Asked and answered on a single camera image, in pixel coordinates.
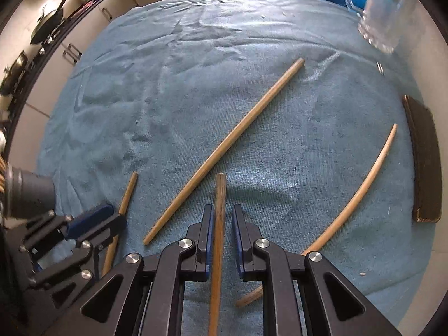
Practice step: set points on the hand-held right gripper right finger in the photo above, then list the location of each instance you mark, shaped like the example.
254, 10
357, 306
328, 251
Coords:
238, 245

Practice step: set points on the dark brown rectangular case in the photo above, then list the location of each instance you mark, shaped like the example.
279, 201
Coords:
425, 161

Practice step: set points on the white lower cabinets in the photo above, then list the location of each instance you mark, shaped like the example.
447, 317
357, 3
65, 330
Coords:
87, 24

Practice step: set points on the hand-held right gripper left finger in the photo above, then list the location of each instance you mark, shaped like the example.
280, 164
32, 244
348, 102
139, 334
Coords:
209, 245

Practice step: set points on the brown wooden chopstick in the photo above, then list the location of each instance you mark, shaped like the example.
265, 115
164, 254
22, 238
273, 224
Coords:
249, 297
219, 217

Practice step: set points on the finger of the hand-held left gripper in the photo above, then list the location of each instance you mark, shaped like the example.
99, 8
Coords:
91, 217
105, 232

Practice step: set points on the steel pot with lid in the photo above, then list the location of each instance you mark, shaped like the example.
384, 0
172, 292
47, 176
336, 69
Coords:
14, 73

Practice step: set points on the black wok with lid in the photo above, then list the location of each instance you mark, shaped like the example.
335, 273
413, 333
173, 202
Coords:
47, 24

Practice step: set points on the glass mug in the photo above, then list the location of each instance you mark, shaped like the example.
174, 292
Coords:
385, 10

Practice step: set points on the black kitchen countertop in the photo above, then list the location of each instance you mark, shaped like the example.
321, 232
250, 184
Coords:
52, 38

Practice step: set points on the grey chopstick holder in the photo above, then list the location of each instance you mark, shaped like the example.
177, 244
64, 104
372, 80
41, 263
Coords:
31, 196

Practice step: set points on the blue table cloth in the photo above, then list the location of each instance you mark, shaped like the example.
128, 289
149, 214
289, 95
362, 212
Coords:
210, 94

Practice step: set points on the pale wooden chopstick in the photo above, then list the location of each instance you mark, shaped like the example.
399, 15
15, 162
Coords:
371, 175
128, 192
224, 147

